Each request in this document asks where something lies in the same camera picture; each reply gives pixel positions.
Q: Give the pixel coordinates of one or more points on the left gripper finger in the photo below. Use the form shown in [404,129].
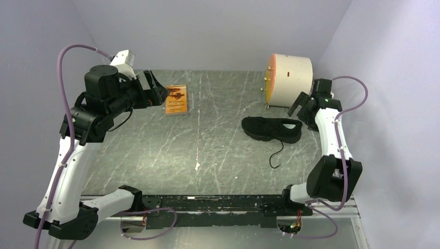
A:
[157,93]
[144,78]

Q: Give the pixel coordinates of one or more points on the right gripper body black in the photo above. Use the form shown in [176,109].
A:
[307,117]

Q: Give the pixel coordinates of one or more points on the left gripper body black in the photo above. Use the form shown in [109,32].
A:
[132,94]

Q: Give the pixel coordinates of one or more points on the black sneaker shoe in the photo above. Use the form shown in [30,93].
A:
[267,129]

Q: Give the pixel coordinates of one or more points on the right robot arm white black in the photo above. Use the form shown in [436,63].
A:
[334,177]

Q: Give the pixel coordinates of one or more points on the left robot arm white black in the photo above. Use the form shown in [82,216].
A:
[108,94]

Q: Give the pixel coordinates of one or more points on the orange book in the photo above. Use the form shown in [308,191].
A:
[176,102]

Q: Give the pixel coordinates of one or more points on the cream cylinder orange lid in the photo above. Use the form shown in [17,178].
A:
[286,77]

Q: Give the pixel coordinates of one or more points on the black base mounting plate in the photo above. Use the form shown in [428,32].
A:
[221,210]

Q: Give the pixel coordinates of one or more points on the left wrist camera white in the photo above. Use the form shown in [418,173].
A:
[124,61]

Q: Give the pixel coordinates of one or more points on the aluminium frame rail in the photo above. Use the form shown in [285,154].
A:
[325,228]

